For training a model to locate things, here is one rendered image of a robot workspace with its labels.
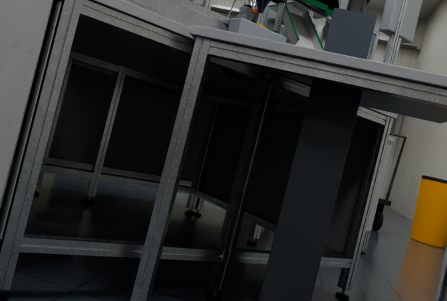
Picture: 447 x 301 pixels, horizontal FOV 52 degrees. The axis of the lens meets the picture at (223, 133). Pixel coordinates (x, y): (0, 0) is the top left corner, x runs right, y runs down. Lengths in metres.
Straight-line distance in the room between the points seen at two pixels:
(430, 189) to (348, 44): 3.90
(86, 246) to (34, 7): 0.66
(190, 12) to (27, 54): 0.53
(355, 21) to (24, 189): 1.11
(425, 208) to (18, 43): 4.66
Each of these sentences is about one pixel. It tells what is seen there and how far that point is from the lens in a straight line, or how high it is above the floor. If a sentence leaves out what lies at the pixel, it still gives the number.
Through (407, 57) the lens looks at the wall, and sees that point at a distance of 11.51.
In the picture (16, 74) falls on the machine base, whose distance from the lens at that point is 1.26.
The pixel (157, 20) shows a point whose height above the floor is 0.84.
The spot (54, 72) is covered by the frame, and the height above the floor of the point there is 0.62.
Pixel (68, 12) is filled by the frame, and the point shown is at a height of 0.78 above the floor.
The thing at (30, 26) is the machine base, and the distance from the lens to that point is 1.27.
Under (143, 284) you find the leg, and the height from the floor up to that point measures 0.09.
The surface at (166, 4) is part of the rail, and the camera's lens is 1.48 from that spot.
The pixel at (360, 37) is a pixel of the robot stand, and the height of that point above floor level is 0.98.
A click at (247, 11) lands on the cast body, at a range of 1.85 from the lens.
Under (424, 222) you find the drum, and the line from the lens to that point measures 5.34.
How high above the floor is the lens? 0.56
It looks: 1 degrees up
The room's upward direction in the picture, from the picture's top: 14 degrees clockwise
